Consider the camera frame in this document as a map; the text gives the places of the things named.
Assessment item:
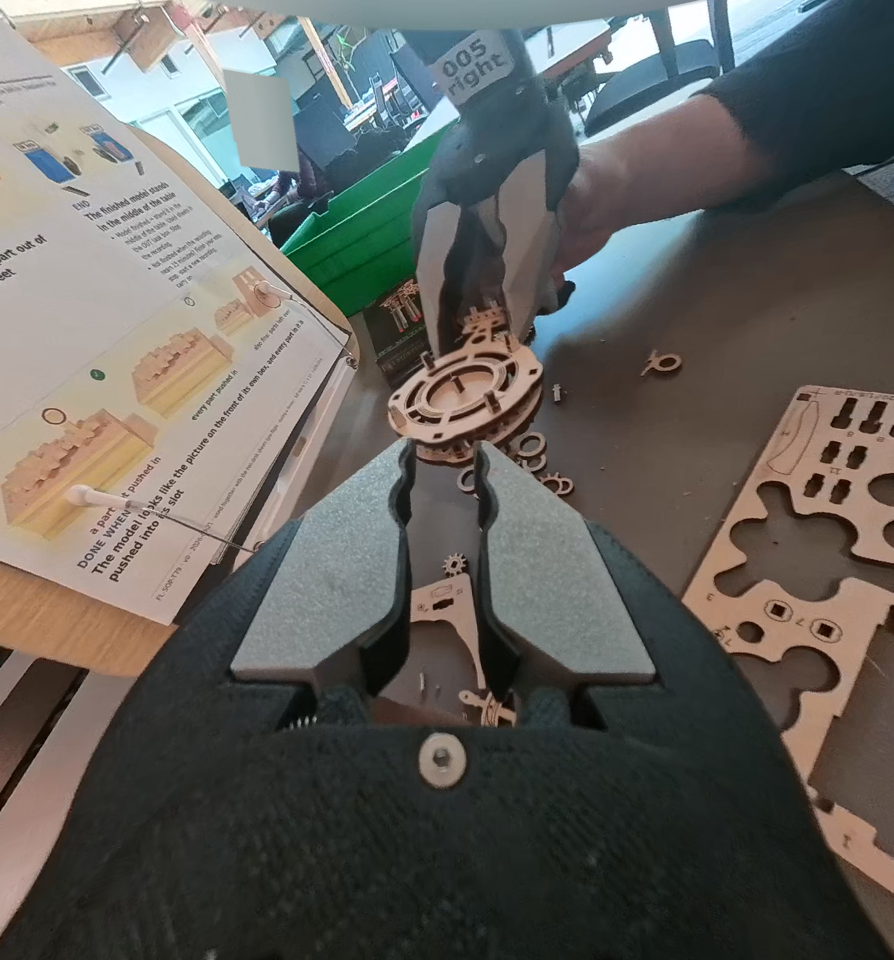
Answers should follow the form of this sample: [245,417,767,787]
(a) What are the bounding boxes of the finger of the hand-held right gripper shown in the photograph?
[413,202,495,361]
[490,148,562,339]

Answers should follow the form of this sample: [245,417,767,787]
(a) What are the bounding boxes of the black office chair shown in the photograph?
[582,37,722,136]

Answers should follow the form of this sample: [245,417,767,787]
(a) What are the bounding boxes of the green plastic bin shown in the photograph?
[280,123,459,318]

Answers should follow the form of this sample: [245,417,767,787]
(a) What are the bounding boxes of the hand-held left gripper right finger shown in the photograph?
[474,441,657,706]

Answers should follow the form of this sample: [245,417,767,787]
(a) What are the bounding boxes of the white printed instruction sheet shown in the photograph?
[0,0,347,627]

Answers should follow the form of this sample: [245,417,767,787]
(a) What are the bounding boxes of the black model kit box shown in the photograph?
[360,279,435,376]

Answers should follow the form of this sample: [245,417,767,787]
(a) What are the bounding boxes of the wooden ship wheel part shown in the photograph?
[462,690,519,729]

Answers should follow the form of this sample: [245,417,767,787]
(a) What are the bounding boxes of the round wooden gear model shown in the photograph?
[390,382,577,500]

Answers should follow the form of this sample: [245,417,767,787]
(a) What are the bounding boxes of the person's right hand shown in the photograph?
[550,97,727,286]

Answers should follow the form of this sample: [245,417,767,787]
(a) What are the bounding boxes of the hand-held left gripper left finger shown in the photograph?
[229,438,418,697]

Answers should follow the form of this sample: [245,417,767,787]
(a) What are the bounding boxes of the person's right forearm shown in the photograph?
[696,3,894,198]

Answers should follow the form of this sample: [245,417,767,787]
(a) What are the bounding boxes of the instruction sheet on stand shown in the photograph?
[0,123,362,680]

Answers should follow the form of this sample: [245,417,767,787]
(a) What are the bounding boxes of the long wavy wooden sheet strip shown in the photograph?
[409,577,489,710]

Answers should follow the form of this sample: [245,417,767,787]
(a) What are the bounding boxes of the punched wooden sheet round cutouts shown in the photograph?
[681,384,894,920]

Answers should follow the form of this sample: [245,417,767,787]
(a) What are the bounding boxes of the wooden ring plate with tab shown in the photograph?
[387,303,546,444]

